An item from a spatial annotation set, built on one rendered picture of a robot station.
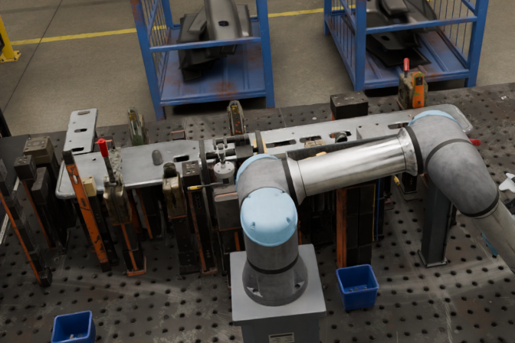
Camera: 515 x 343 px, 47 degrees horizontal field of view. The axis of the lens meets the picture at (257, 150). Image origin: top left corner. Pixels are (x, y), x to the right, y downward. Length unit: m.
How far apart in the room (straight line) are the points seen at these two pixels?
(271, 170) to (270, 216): 0.15
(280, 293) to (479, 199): 0.47
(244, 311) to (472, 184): 0.56
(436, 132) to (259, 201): 0.43
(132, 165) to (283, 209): 0.85
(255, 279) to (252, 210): 0.18
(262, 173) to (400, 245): 0.82
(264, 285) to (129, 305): 0.73
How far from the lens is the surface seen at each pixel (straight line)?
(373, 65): 4.14
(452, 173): 1.31
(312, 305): 1.35
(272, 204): 1.24
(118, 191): 1.81
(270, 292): 1.33
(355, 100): 2.13
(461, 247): 2.07
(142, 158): 2.01
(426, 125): 1.39
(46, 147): 2.09
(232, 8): 4.29
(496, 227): 1.42
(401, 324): 1.83
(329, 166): 1.34
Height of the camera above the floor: 2.15
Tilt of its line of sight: 36 degrees down
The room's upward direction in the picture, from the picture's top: 6 degrees counter-clockwise
